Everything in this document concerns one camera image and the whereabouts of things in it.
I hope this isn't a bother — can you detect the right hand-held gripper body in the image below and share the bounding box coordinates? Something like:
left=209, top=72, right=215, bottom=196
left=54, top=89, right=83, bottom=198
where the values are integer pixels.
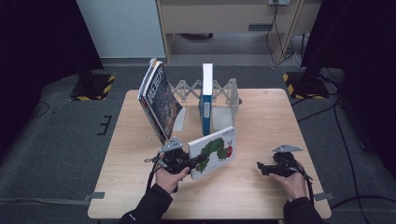
left=272, top=143, right=304, bottom=178

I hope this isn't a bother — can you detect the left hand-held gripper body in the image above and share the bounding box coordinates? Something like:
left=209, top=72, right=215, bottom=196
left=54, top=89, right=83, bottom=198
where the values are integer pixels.
left=159, top=136, right=191, bottom=175

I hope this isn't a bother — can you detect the white caterpillar picture book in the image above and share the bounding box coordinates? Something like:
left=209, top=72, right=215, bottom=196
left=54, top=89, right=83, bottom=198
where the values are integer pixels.
left=187, top=125, right=237, bottom=181

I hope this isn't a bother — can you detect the blue hardcover book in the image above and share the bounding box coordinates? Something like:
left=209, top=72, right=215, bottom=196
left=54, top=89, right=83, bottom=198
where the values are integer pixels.
left=199, top=63, right=215, bottom=137

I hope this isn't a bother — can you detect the grey metal expandable bookstand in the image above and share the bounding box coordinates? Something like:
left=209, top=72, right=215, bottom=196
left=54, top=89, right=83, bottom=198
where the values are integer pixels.
left=169, top=77, right=243, bottom=133

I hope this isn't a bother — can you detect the person's left hand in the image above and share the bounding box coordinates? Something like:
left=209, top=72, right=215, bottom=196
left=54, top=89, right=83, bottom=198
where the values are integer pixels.
left=154, top=166, right=191, bottom=196

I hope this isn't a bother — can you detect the person's right hand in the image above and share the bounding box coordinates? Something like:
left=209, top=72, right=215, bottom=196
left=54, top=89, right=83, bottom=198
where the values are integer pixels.
left=269, top=159, right=308, bottom=202

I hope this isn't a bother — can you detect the grey tape strip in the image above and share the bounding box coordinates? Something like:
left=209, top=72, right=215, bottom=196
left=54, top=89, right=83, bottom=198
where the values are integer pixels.
left=83, top=191, right=106, bottom=202
left=313, top=191, right=335, bottom=203

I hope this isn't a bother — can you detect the black tape mark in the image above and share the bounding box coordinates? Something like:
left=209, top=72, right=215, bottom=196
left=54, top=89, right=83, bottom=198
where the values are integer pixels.
left=96, top=115, right=113, bottom=136

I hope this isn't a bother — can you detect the black yellow striped stand base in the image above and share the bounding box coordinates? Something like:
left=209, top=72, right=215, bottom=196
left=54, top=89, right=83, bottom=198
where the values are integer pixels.
left=69, top=74, right=117, bottom=102
left=282, top=70, right=331, bottom=101

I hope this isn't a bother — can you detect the dark round object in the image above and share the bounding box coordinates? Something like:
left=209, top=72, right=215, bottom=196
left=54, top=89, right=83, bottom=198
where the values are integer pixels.
left=179, top=33, right=215, bottom=41

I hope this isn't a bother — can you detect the black curtain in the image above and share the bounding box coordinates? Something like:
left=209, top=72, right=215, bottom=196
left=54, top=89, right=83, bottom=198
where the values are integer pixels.
left=300, top=0, right=396, bottom=171
left=0, top=0, right=106, bottom=157

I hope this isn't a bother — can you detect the white cabinet panel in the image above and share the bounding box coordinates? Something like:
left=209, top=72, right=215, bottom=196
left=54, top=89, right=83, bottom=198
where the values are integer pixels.
left=77, top=0, right=166, bottom=59

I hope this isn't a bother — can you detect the light wooden desk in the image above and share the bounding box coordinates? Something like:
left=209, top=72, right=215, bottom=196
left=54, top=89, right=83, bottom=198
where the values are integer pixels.
left=155, top=0, right=304, bottom=65

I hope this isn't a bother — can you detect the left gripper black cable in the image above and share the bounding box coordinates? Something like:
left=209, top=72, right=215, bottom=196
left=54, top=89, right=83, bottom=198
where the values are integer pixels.
left=144, top=156, right=166, bottom=194

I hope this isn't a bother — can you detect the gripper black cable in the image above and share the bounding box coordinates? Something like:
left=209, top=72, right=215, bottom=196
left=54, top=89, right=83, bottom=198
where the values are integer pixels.
left=294, top=167, right=316, bottom=205
left=144, top=156, right=166, bottom=194

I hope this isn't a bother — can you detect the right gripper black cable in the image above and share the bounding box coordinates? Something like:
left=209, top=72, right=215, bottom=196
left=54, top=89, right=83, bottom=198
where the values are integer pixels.
left=294, top=167, right=316, bottom=205

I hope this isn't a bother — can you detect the black floor cable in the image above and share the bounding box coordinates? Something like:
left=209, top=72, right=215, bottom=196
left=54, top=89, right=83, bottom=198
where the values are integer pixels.
left=329, top=194, right=396, bottom=210
left=27, top=101, right=51, bottom=119
left=332, top=92, right=364, bottom=224
left=295, top=101, right=342, bottom=123

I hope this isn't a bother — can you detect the bundle of black cables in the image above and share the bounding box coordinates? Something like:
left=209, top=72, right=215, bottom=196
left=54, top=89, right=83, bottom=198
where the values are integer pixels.
left=289, top=32, right=310, bottom=68

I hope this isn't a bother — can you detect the dark grey desk handle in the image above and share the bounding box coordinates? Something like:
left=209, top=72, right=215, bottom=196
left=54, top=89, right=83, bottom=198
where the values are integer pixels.
left=247, top=23, right=274, bottom=32

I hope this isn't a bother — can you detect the black hanging cable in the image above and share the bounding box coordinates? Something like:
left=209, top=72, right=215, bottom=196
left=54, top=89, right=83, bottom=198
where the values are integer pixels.
left=265, top=3, right=283, bottom=65

